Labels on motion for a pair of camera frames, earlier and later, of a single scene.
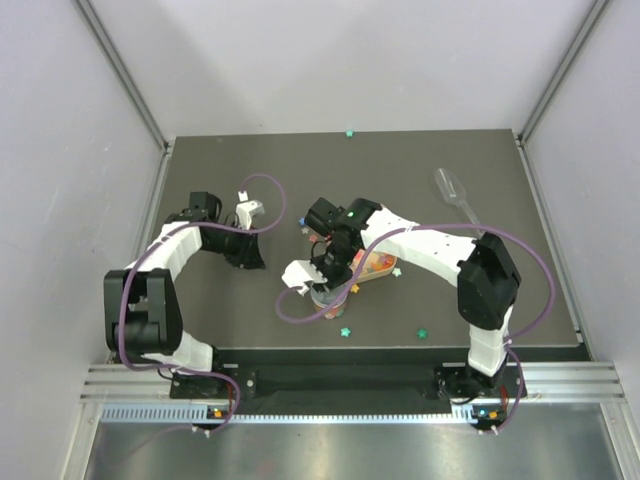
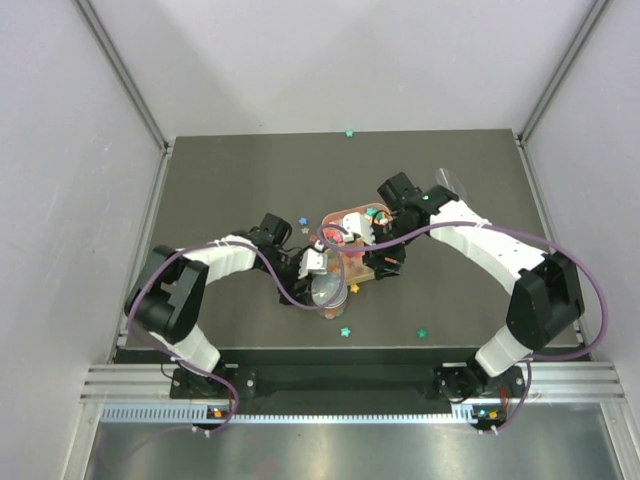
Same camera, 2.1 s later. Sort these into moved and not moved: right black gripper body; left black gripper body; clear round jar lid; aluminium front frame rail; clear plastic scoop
Moved: right black gripper body; left black gripper body
Not moved: clear round jar lid; aluminium front frame rail; clear plastic scoop
